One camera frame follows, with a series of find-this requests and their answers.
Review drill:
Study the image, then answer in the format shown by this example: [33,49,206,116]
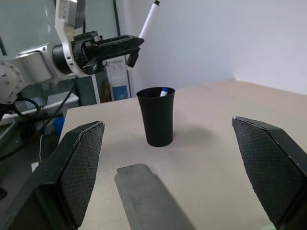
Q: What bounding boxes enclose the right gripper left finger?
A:
[0,121,106,230]

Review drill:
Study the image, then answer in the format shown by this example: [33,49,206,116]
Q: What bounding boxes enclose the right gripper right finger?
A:
[231,116,307,230]

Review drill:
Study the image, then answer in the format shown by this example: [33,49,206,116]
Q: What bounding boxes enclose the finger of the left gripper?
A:
[94,34,145,60]
[126,47,141,68]

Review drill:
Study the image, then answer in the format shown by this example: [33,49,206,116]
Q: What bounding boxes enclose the white marker with black cap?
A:
[138,0,161,39]

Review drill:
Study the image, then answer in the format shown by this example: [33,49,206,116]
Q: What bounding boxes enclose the white appliance with blue panel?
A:
[105,58,131,103]

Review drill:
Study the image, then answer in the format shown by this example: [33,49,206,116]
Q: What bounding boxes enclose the crumpled blue bag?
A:
[53,116,65,132]

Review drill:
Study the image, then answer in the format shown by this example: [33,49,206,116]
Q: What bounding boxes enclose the black plastic cup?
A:
[136,87,176,147]

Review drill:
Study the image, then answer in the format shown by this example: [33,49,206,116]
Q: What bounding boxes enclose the grey open glasses case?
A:
[114,162,200,230]

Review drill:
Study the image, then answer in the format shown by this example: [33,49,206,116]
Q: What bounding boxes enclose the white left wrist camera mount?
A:
[54,0,87,77]

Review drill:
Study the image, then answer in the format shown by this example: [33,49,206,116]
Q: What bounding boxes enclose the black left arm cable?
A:
[0,85,76,161]

